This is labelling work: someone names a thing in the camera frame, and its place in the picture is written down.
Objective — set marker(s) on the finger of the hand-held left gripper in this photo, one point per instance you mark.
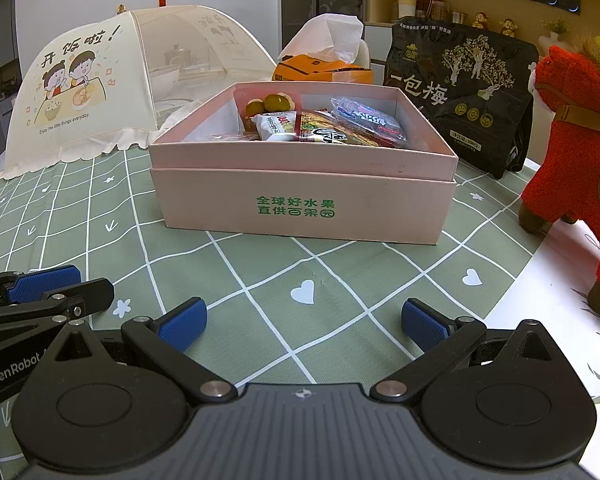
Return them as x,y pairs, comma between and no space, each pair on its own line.
40,282
92,294

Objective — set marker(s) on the clear packet blue pink print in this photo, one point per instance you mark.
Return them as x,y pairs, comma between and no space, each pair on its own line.
370,120

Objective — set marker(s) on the green checkered tablecloth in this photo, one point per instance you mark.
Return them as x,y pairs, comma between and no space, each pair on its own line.
260,280

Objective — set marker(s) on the black printed snack bag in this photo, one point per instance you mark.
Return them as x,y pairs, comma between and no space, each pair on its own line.
470,110

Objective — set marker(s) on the white red snack packet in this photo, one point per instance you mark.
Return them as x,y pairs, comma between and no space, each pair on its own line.
275,127

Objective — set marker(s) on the cream mesh food cover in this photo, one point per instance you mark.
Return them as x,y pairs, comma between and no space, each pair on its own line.
80,130

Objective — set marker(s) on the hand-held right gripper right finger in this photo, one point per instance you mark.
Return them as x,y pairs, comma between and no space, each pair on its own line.
425,322

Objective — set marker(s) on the red plush horse toy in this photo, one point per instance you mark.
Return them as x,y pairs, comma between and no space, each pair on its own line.
570,160

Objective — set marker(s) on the monkey figurine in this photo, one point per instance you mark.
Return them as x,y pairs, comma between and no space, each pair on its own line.
481,21
508,27

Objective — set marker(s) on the white vase with plant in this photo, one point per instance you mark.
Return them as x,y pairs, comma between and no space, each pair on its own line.
555,40

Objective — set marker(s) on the orange tissue pack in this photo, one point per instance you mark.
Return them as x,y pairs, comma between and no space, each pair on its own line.
305,67

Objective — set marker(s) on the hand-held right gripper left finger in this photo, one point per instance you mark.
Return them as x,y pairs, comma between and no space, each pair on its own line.
185,327

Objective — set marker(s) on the cream yellow tumbler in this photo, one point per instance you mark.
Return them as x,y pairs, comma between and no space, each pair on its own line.
406,6

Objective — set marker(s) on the white leaf print tablecloth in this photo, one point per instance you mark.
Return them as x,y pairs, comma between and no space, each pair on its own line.
545,280

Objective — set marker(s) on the red packet of round snacks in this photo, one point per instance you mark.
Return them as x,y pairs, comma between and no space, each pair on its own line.
270,102

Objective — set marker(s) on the white ceramic bowl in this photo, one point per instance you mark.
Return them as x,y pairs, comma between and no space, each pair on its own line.
164,80

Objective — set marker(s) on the glass jar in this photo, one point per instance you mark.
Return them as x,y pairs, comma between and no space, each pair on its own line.
438,10

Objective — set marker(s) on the yellow cartoon snack packet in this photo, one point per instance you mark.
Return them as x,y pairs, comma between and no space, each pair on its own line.
330,135

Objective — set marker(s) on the pink cardboard box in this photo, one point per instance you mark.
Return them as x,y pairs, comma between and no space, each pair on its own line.
280,215

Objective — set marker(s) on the small metal cup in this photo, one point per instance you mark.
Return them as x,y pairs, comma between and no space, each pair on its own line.
460,18

